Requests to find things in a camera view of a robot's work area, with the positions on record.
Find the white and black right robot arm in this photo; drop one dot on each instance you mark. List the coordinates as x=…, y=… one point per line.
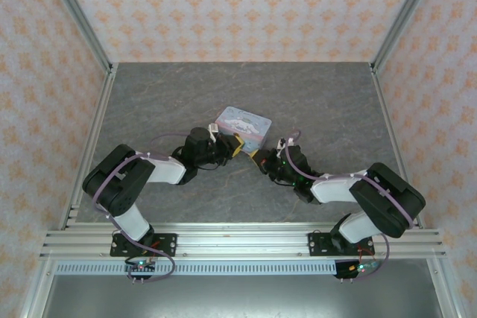
x=357, y=228

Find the aluminium mounting rail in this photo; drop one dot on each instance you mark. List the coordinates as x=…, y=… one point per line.
x=242, y=243

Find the grey metal lower panel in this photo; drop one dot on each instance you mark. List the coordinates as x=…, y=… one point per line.
x=238, y=297

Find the pastel cartoon print tin box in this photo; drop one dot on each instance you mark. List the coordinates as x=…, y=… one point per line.
x=246, y=120

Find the aluminium frame post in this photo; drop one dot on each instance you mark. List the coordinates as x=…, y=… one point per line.
x=404, y=16
x=80, y=16

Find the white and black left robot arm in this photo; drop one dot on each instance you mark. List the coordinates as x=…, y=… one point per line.
x=130, y=221

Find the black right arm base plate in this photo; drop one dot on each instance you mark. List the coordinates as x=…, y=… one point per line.
x=320, y=244

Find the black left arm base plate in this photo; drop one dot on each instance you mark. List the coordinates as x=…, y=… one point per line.
x=167, y=244

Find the aluminium table side rail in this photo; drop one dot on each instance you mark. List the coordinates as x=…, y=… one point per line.
x=91, y=139
x=391, y=135

